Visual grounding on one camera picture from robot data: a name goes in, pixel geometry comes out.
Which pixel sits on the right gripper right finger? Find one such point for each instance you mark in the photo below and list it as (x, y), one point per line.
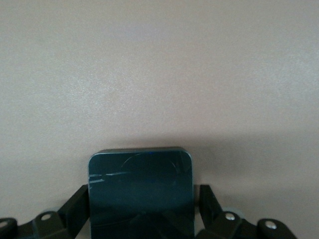
(219, 224)

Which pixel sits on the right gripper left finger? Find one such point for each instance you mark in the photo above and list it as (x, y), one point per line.
(64, 216)

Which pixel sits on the black smartphone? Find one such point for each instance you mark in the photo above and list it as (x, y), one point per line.
(139, 194)

